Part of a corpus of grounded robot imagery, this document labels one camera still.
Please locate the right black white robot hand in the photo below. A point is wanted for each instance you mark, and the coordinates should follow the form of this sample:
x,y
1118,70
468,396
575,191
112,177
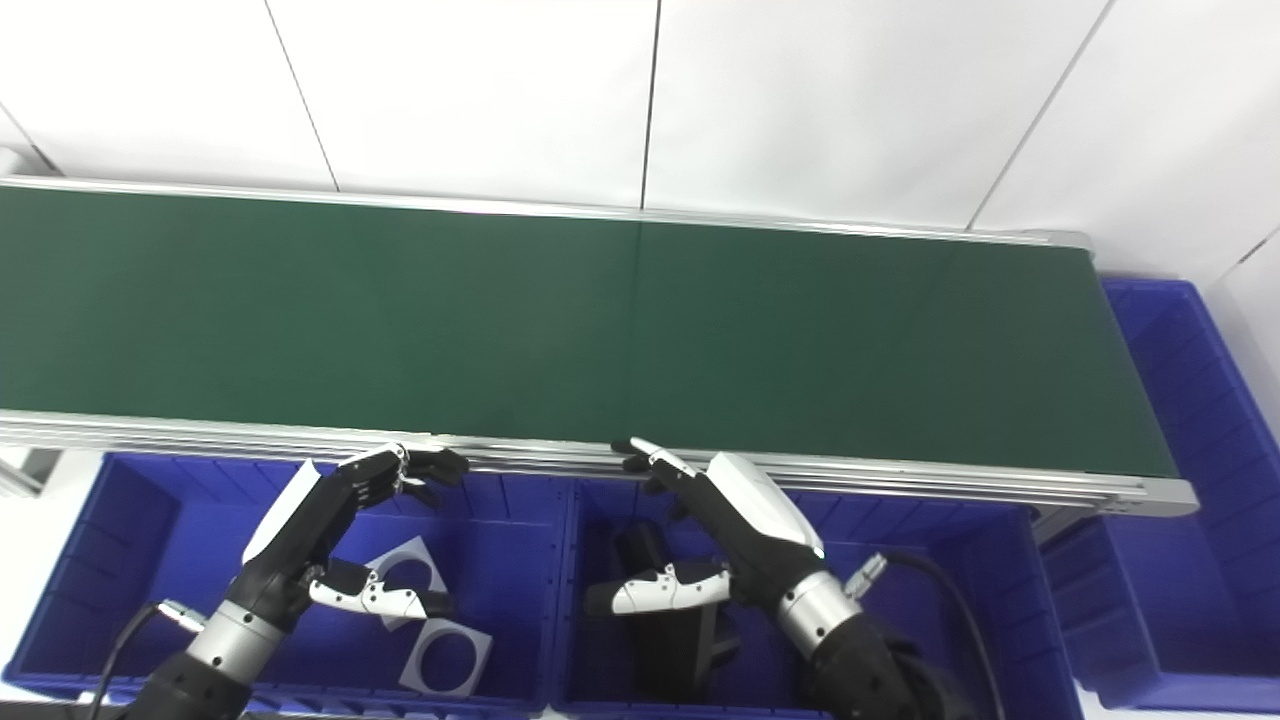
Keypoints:
x,y
760,520

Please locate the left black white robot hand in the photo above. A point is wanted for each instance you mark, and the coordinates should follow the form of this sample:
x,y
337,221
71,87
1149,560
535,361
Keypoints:
x,y
310,530

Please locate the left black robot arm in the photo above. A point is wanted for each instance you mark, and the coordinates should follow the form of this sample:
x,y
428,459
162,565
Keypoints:
x,y
230,640

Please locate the green conveyor belt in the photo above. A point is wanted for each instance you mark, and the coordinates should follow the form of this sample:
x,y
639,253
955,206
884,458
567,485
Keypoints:
x,y
900,480
600,330

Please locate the blue plastic bin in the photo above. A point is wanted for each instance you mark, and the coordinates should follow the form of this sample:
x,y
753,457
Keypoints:
x,y
150,560
1190,560
950,620

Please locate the aluminium conveyor leg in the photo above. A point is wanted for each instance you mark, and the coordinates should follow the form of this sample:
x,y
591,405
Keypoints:
x,y
28,472
1065,525

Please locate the grey square plate with hole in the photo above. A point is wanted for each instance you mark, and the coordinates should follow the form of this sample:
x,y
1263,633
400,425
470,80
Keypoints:
x,y
425,555
478,648

